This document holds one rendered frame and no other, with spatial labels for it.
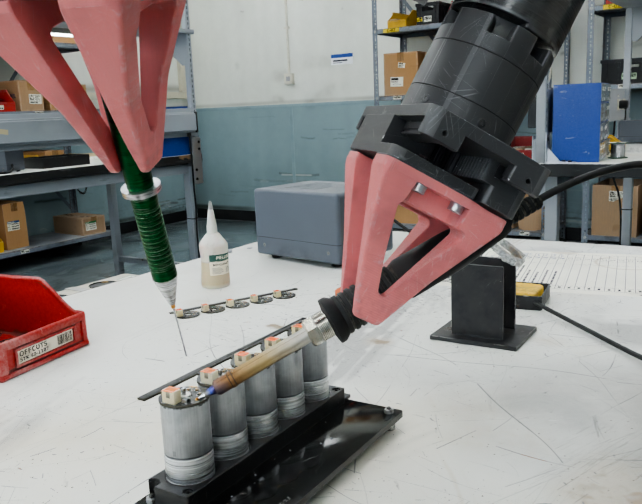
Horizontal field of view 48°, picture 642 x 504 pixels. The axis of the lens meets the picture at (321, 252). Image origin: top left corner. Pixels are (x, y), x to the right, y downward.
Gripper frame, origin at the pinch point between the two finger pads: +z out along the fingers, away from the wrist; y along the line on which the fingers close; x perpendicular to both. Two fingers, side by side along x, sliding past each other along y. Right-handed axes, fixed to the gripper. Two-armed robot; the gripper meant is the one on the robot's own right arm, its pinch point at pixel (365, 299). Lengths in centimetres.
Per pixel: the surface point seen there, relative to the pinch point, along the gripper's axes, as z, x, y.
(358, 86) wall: -98, 118, -511
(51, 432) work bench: 17.8, -10.1, -12.9
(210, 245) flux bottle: 6.5, -0.9, -47.4
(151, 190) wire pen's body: -0.7, -11.9, 4.4
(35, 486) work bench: 17.8, -10.0, -5.8
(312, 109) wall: -69, 100, -541
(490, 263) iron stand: -5.4, 17.7, -22.2
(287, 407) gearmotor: 8.2, 0.9, -5.4
